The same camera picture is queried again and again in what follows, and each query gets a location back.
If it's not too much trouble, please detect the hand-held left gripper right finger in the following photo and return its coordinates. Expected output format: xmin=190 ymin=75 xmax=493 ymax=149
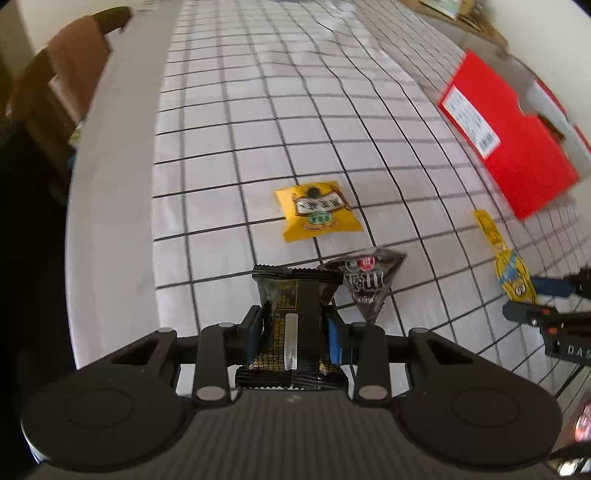
xmin=323 ymin=307 xmax=482 ymax=408

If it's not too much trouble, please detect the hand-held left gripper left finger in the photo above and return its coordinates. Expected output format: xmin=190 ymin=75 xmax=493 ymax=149
xmin=111 ymin=305 xmax=265 ymax=408

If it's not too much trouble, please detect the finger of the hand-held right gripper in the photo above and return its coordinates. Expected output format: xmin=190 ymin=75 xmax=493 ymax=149
xmin=530 ymin=272 xmax=591 ymax=297
xmin=502 ymin=300 xmax=591 ymax=326

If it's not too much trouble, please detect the long yellow snack packet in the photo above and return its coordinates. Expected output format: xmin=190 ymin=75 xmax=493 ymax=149
xmin=473 ymin=209 xmax=539 ymax=304

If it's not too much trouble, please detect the red cardboard box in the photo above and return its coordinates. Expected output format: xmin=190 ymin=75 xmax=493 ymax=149
xmin=436 ymin=50 xmax=591 ymax=221

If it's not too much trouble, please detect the black striped snack packet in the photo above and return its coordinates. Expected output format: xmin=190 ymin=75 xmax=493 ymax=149
xmin=323 ymin=247 xmax=409 ymax=324

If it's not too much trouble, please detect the checked white tablecloth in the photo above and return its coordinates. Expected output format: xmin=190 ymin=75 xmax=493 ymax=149
xmin=150 ymin=0 xmax=591 ymax=402

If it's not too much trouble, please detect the wooden chair with brown cloth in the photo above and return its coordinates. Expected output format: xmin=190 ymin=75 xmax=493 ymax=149
xmin=4 ymin=6 xmax=134 ymax=185

